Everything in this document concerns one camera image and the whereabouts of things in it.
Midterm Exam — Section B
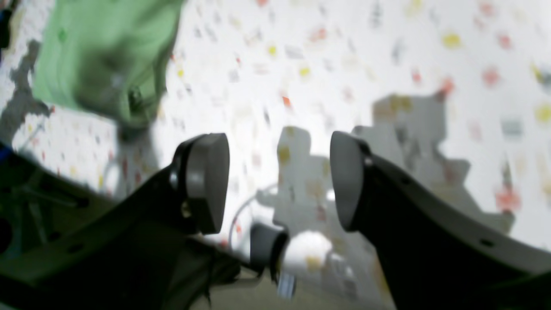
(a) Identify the light green T-shirt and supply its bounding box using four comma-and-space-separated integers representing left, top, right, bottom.
33, 0, 185, 129

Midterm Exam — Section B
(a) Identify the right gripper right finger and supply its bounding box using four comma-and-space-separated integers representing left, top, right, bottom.
329, 131, 551, 310

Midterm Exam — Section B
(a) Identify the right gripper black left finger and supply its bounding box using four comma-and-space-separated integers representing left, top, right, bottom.
1, 133, 230, 310

